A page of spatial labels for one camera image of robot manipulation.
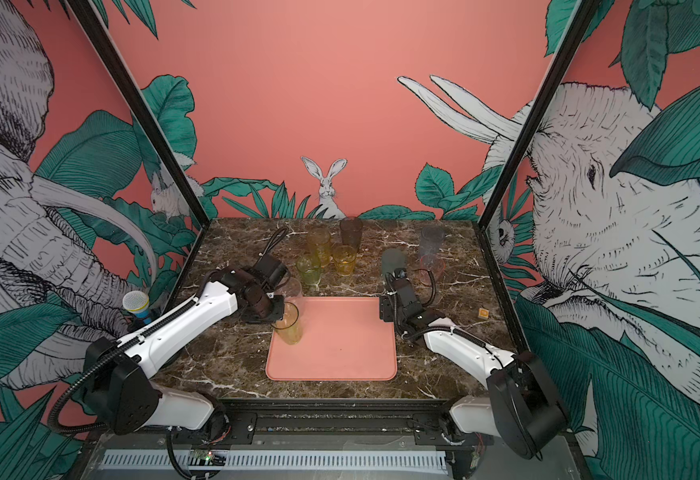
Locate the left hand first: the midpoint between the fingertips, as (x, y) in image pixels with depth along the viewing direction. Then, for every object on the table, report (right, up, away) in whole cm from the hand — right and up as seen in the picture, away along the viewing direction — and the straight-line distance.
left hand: (276, 312), depth 81 cm
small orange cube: (+64, -3, +14) cm, 65 cm away
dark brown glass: (+20, +24, +22) cm, 38 cm away
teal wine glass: (+35, +14, +23) cm, 44 cm away
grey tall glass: (+48, +21, +23) cm, 58 cm away
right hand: (+32, +3, +7) cm, 33 cm away
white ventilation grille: (-25, -33, -11) cm, 43 cm away
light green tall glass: (+4, -3, -3) cm, 6 cm away
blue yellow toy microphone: (-31, +5, -10) cm, 33 cm away
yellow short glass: (+17, +15, +25) cm, 34 cm away
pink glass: (+51, +12, +30) cm, 60 cm away
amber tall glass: (+7, +20, +34) cm, 40 cm away
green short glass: (+5, +10, +21) cm, 24 cm away
